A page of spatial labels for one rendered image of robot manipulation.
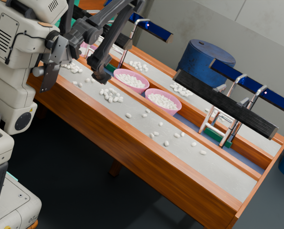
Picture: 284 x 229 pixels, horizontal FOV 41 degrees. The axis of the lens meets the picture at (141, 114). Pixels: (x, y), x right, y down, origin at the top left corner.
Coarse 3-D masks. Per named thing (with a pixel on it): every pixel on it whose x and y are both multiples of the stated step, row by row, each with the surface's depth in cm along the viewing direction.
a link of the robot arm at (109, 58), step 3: (108, 54) 202; (108, 57) 203; (111, 57) 204; (105, 60) 202; (108, 60) 203; (105, 63) 203; (108, 63) 205; (99, 66) 194; (102, 66) 197; (105, 66) 205; (99, 69) 195; (102, 69) 199
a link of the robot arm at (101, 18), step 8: (112, 0) 174; (120, 0) 174; (128, 0) 178; (136, 0) 186; (104, 8) 171; (112, 8) 171; (120, 8) 176; (96, 16) 167; (104, 16) 168; (112, 16) 174; (96, 24) 165; (104, 24) 171; (88, 32) 161; (96, 32) 163; (88, 40) 162; (96, 40) 168
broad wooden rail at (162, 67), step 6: (132, 48) 320; (138, 54) 313; (144, 54) 319; (144, 60) 311; (150, 60) 311; (156, 60) 316; (156, 66) 307; (162, 66) 310; (168, 72) 303; (174, 72) 309; (276, 138) 272; (282, 138) 276; (282, 144) 269
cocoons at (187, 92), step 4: (100, 40) 308; (116, 48) 307; (136, 64) 298; (136, 68) 287; (140, 68) 292; (176, 84) 292; (176, 88) 284; (180, 88) 287; (184, 88) 288; (180, 92) 279; (184, 92) 282; (188, 92) 288; (216, 112) 273; (212, 116) 265
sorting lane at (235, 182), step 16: (80, 64) 258; (80, 80) 237; (96, 96) 227; (112, 96) 235; (128, 96) 244; (128, 112) 226; (144, 112) 234; (144, 128) 217; (160, 128) 224; (176, 128) 232; (160, 144) 208; (176, 144) 215; (192, 160) 206; (208, 160) 213; (224, 160) 220; (208, 176) 199; (224, 176) 205; (240, 176) 211; (240, 192) 197
